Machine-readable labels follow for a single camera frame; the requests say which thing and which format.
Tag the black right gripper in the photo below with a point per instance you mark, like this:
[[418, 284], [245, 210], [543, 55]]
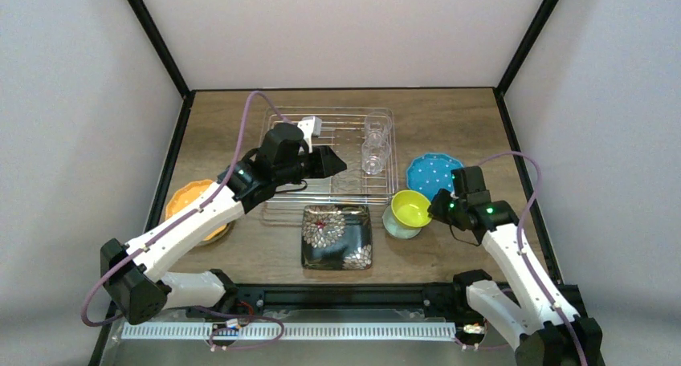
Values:
[[439, 208]]

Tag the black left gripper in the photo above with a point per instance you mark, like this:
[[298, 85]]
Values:
[[317, 161]]

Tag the yellow green bowl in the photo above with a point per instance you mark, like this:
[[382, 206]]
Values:
[[410, 209]]

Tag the small clear plastic cup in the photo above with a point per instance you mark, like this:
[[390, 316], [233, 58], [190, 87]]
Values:
[[374, 156]]

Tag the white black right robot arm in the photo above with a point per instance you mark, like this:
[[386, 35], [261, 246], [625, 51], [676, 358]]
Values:
[[540, 325]]

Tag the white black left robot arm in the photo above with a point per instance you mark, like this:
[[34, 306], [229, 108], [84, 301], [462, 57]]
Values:
[[136, 274]]

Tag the blue polka dot plate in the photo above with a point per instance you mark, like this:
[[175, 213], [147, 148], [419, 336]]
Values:
[[431, 172]]

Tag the pale green glass bowl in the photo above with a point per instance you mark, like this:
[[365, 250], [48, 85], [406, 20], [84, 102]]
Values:
[[395, 229]]

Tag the black floral square plate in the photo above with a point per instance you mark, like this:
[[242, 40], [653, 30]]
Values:
[[336, 237]]

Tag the orange polka dot plate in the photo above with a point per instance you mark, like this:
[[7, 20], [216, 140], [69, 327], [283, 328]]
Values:
[[186, 195]]

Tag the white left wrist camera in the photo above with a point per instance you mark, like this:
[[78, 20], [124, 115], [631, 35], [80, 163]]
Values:
[[310, 126]]

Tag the metal wire dish rack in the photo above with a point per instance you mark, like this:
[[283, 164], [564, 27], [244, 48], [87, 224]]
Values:
[[343, 129]]

